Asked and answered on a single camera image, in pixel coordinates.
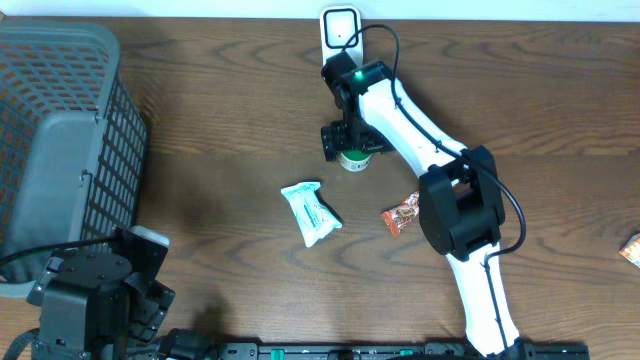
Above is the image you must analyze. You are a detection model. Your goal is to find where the black camera cable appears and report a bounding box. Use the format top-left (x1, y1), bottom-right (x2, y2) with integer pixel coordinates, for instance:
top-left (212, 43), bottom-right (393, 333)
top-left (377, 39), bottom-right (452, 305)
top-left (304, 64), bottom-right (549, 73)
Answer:
top-left (339, 23), bottom-right (528, 359)
top-left (0, 235), bottom-right (121, 269)

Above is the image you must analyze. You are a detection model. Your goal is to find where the green lidded white jar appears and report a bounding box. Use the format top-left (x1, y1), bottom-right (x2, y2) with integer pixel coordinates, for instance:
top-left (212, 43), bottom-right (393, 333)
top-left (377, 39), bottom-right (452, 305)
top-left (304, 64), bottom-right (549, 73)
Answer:
top-left (338, 150), bottom-right (373, 172)

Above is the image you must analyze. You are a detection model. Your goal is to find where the black right camera cable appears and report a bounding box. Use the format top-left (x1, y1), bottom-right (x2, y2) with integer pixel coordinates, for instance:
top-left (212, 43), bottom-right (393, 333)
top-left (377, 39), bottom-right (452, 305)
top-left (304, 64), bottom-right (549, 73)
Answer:
top-left (339, 23), bottom-right (528, 359)

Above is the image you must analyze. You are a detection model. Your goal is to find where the white barcode scanner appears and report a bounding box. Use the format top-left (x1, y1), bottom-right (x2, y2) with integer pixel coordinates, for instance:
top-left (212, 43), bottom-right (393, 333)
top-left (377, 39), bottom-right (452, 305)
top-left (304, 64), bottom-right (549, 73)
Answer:
top-left (319, 5), bottom-right (362, 65)

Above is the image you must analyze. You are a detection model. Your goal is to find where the black left camera cable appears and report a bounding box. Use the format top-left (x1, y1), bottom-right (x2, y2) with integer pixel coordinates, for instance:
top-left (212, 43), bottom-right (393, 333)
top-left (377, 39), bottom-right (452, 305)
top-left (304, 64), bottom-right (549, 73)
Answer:
top-left (0, 235), bottom-right (121, 269)

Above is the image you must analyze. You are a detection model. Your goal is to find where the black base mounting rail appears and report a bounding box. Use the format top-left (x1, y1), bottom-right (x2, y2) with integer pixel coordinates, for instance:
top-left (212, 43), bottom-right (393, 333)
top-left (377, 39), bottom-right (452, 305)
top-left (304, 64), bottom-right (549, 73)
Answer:
top-left (124, 327), bottom-right (592, 360)

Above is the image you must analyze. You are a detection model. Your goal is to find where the red Top chocolate bar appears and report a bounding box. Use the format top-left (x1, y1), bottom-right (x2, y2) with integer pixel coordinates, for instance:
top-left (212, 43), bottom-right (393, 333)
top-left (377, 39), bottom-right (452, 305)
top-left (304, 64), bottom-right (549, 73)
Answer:
top-left (381, 191), bottom-right (419, 236)

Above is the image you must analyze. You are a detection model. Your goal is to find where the orange small carton box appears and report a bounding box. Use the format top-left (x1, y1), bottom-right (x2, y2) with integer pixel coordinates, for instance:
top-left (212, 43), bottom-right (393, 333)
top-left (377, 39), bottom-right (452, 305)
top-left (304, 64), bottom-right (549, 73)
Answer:
top-left (619, 233), bottom-right (640, 268)

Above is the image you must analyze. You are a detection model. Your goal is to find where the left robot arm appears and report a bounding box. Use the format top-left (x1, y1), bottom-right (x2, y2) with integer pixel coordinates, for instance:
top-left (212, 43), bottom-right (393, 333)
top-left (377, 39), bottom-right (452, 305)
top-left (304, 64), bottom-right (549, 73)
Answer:
top-left (27, 226), bottom-right (175, 359)

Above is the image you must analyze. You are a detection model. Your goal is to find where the grey plastic mesh basket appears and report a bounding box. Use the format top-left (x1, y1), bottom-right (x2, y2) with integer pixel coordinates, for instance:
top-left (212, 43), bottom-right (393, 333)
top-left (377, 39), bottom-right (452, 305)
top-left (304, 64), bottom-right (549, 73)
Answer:
top-left (1, 20), bottom-right (149, 298)

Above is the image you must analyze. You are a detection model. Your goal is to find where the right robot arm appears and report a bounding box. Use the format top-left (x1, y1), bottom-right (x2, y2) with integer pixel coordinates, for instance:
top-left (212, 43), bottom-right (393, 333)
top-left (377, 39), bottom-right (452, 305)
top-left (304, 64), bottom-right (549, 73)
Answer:
top-left (321, 53), bottom-right (519, 356)

